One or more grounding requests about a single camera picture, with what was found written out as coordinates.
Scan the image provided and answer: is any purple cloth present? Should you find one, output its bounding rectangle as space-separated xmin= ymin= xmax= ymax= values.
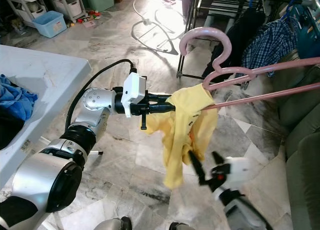
xmin=181 ymin=0 xmax=193 ymax=18

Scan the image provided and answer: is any dark navy hanging garment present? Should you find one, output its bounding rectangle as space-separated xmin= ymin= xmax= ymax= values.
xmin=201 ymin=9 xmax=268 ymax=83

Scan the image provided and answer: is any yellow garment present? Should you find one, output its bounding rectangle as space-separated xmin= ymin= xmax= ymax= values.
xmin=142 ymin=84 xmax=220 ymax=189

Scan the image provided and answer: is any white folding table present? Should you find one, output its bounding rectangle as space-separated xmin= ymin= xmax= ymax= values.
xmin=0 ymin=44 xmax=93 ymax=188

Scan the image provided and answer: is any robot left leg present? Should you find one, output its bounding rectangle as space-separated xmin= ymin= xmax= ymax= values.
xmin=95 ymin=217 xmax=133 ymax=230

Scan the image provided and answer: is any black metal drying rack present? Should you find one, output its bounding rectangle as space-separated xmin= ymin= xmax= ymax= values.
xmin=176 ymin=0 xmax=320 ymax=83

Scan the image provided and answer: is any light blue plastic bin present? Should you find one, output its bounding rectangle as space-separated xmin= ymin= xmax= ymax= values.
xmin=32 ymin=10 xmax=67 ymax=38

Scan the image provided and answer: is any robot leg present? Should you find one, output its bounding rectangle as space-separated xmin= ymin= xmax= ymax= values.
xmin=95 ymin=217 xmax=133 ymax=230
xmin=169 ymin=222 xmax=196 ymax=230

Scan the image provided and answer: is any small red toy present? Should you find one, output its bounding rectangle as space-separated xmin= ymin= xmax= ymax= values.
xmin=77 ymin=9 xmax=102 ymax=27

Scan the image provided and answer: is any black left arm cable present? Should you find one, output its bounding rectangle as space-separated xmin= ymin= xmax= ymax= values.
xmin=65 ymin=58 xmax=138 ymax=133

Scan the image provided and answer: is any robot right leg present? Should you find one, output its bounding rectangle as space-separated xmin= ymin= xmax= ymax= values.
xmin=169 ymin=222 xmax=196 ymax=230

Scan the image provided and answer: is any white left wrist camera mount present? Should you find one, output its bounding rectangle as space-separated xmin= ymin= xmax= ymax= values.
xmin=121 ymin=72 xmax=147 ymax=117

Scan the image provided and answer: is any pink-red plastic clothes hanger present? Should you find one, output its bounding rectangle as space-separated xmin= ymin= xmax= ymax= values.
xmin=178 ymin=27 xmax=320 ymax=111

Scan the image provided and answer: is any dark green sofa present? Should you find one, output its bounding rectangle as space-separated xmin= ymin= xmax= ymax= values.
xmin=265 ymin=50 xmax=320 ymax=230

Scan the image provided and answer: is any blue plaid shirt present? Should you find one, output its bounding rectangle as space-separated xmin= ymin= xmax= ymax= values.
xmin=240 ymin=15 xmax=301 ymax=78

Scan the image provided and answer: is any black garment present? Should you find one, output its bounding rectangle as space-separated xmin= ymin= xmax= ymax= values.
xmin=0 ymin=108 xmax=26 ymax=151

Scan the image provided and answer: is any white drawer cart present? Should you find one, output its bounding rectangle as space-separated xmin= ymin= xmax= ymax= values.
xmin=2 ymin=0 xmax=48 ymax=26
xmin=47 ymin=0 xmax=87 ymax=22

